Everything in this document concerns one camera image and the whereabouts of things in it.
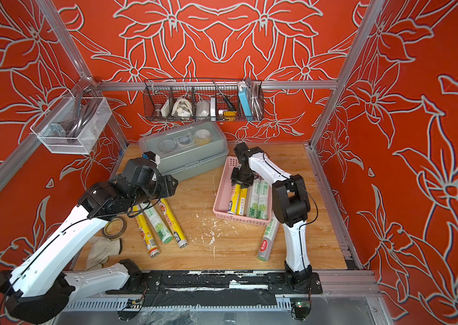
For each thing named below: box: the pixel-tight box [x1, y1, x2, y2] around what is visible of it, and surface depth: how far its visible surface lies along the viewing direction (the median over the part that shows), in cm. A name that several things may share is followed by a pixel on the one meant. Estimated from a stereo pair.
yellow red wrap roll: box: [157, 198, 190, 250], surface depth 85 cm
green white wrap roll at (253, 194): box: [246, 178, 260, 218], surface depth 93 cm
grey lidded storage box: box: [138, 121, 229, 183], surface depth 99 cm
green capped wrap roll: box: [139, 202, 174, 244], surface depth 85 cm
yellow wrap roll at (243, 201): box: [238, 188, 248, 216], surface depth 93 cm
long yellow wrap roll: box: [227, 183, 241, 215], surface depth 88 cm
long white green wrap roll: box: [256, 217, 281, 263], surface depth 81 cm
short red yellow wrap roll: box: [132, 204, 161, 258], surface depth 83 cm
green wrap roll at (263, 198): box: [256, 178, 269, 221], surface depth 93 cm
